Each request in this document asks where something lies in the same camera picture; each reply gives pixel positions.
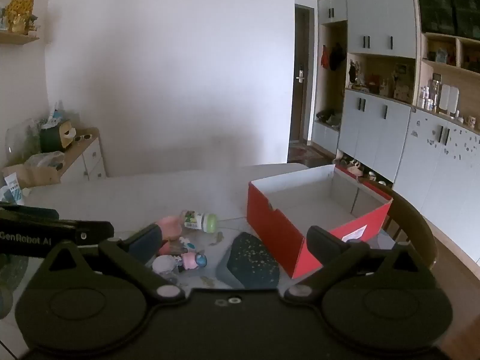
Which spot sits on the white side cabinet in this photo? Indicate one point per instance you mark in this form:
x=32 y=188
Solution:
x=90 y=161

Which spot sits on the white sunglasses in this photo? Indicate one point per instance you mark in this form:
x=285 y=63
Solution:
x=83 y=137

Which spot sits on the red hanging bag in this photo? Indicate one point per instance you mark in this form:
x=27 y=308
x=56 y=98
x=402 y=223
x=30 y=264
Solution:
x=325 y=58

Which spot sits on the dark brown door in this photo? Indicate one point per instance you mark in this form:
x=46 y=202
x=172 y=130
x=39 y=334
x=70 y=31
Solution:
x=302 y=45

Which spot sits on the beige shoe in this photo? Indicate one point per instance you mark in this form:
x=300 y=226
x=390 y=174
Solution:
x=350 y=165

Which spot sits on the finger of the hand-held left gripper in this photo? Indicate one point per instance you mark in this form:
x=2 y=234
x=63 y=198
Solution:
x=95 y=232
x=30 y=212

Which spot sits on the pink toy figure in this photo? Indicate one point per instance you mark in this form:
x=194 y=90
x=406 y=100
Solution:
x=191 y=260

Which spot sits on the red cardboard box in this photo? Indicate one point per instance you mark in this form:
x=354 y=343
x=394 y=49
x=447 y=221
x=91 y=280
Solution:
x=277 y=232

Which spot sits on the white and blue tube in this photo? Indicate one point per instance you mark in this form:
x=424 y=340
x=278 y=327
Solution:
x=13 y=189

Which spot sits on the grey shoe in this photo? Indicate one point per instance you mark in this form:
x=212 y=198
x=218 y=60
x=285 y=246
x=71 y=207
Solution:
x=371 y=175

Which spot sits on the pink heart-shaped dish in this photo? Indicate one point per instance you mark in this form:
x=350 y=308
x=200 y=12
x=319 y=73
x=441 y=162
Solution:
x=170 y=227

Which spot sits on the wooden wall shelf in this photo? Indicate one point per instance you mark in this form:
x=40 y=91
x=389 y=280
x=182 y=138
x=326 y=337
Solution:
x=18 y=38

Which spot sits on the green-capped bottle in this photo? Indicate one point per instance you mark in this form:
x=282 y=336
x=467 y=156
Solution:
x=198 y=221

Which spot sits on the clear plastic bag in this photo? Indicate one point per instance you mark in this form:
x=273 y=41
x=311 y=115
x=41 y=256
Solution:
x=22 y=138

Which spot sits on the gold ornament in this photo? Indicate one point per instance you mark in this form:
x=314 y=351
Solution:
x=20 y=15

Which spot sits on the green tissue box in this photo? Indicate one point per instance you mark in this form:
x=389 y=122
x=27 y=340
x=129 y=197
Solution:
x=52 y=138

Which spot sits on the white wall cabinet unit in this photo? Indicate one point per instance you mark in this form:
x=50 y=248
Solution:
x=375 y=135

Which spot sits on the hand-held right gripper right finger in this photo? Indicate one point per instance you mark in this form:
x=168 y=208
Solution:
x=324 y=245

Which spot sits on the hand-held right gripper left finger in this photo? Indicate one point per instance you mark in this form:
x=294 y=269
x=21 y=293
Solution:
x=146 y=240

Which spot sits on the clear glass bottles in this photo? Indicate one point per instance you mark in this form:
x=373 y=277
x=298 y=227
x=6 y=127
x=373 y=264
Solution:
x=429 y=95

